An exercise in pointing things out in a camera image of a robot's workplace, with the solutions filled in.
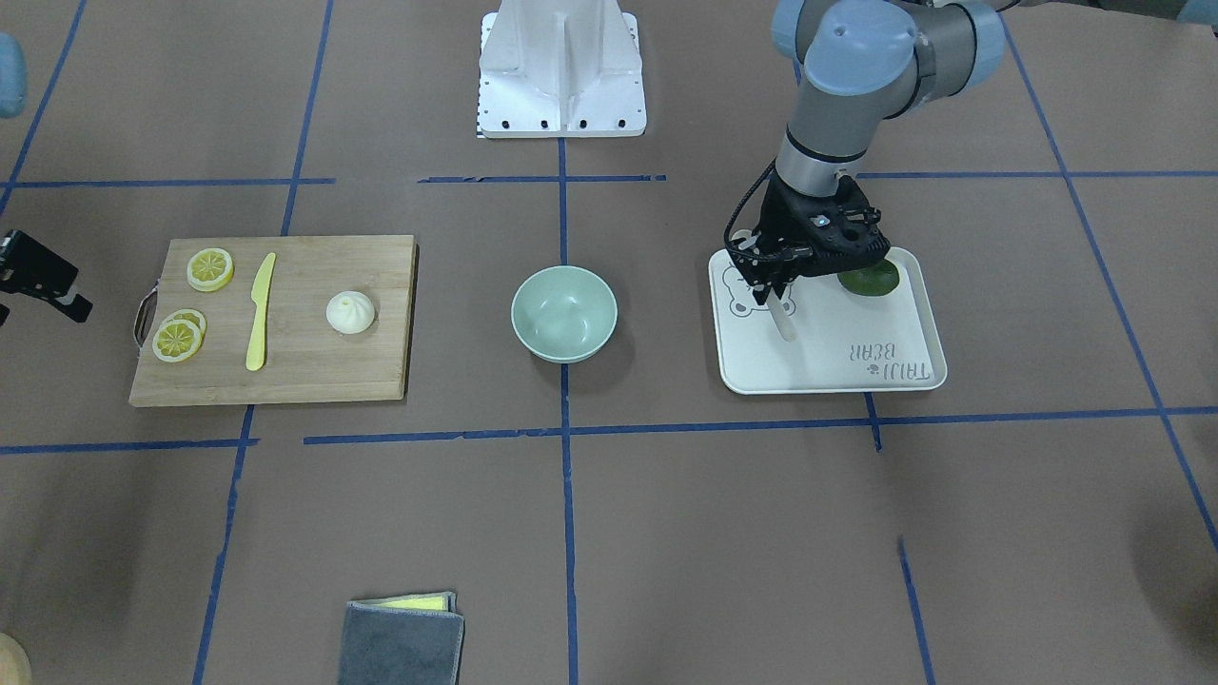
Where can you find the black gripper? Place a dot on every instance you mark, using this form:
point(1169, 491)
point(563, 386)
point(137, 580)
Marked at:
point(789, 215)

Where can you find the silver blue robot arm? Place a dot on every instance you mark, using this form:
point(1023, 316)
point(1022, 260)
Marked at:
point(861, 63)

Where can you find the green ceramic bowl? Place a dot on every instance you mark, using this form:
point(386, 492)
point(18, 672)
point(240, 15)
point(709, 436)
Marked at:
point(564, 314)

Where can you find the white steamed bun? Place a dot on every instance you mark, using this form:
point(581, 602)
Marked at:
point(350, 312)

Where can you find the white rectangular tray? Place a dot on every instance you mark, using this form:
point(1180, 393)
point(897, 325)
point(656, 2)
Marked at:
point(844, 343)

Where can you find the green round fruit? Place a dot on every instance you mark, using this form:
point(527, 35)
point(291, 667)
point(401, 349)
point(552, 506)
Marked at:
point(876, 281)

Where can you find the bamboo cutting board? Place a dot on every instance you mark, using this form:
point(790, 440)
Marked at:
point(306, 361)

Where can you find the grey yellow sponge cloth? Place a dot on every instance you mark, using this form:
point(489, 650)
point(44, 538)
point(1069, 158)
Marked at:
point(409, 639)

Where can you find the yellow plastic knife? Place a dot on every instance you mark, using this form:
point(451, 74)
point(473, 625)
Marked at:
point(259, 295)

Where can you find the lemon slice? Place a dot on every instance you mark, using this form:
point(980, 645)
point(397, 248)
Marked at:
point(190, 315)
point(177, 340)
point(209, 269)

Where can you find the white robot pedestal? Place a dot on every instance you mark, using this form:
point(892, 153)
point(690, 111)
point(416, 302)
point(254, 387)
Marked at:
point(560, 69)

